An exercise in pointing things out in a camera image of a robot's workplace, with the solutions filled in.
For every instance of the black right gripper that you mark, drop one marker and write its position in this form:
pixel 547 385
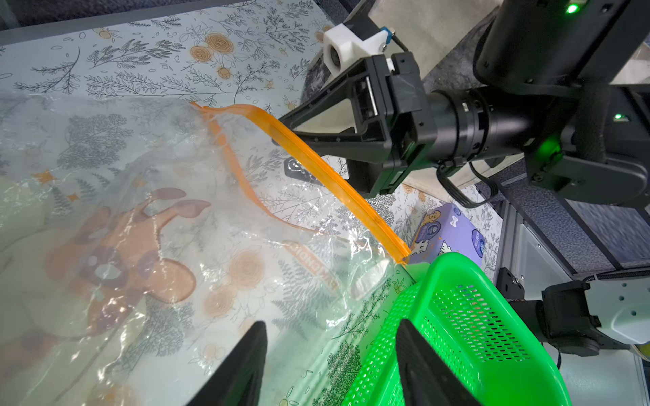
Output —
pixel 393 130

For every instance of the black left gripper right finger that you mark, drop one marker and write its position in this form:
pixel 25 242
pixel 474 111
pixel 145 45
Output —
pixel 424 376

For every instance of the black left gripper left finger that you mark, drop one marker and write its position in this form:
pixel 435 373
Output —
pixel 238 380

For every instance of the clear zip-top bag orange seal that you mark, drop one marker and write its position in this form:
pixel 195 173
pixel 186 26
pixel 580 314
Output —
pixel 141 240

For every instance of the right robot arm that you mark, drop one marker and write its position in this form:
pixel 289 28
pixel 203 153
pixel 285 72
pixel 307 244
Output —
pixel 546 71

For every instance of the beige canvas tote bag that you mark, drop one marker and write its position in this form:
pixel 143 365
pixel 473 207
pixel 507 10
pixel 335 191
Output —
pixel 443 36

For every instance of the green plastic basket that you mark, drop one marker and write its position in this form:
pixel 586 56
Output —
pixel 475 332

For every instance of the purple tissue pack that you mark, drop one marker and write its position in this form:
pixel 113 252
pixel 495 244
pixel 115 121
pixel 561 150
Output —
pixel 447 229

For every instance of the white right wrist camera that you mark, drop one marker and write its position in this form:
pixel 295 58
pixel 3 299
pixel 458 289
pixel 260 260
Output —
pixel 342 47

